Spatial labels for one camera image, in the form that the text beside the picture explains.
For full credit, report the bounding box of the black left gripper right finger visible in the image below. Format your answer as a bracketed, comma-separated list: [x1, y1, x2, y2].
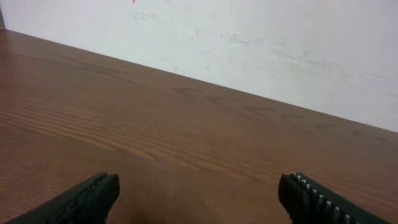
[278, 172, 389, 224]

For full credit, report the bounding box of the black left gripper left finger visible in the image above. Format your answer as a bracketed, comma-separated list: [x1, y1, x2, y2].
[6, 172, 120, 224]

